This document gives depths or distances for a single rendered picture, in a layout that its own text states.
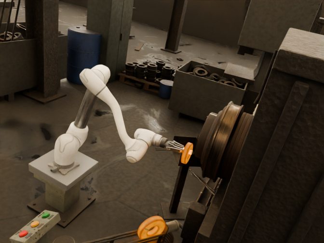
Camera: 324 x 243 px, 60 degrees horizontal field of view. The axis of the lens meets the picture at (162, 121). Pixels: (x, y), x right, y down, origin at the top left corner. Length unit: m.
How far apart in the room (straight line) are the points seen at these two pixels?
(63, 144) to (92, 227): 0.73
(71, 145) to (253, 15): 2.86
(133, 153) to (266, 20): 2.75
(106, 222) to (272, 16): 3.13
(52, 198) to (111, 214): 0.51
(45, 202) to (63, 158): 0.54
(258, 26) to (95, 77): 2.63
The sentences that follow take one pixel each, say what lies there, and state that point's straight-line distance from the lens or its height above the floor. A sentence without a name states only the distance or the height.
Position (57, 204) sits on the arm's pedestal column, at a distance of 2.57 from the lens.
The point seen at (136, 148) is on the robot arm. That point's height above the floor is 0.82.
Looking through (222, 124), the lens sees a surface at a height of 1.28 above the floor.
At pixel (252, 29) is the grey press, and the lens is 4.08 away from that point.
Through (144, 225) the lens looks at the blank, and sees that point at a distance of 1.54.
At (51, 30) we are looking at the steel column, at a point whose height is 1.00.
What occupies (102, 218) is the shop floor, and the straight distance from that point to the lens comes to 2.58.
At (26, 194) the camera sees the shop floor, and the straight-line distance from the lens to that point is 2.81.
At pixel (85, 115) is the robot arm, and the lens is 2.30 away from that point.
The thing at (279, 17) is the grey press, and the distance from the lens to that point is 4.08.
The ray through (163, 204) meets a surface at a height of 0.01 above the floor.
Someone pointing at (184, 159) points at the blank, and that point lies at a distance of 1.96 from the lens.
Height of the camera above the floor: 1.88
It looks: 27 degrees down
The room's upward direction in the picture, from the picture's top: 12 degrees clockwise
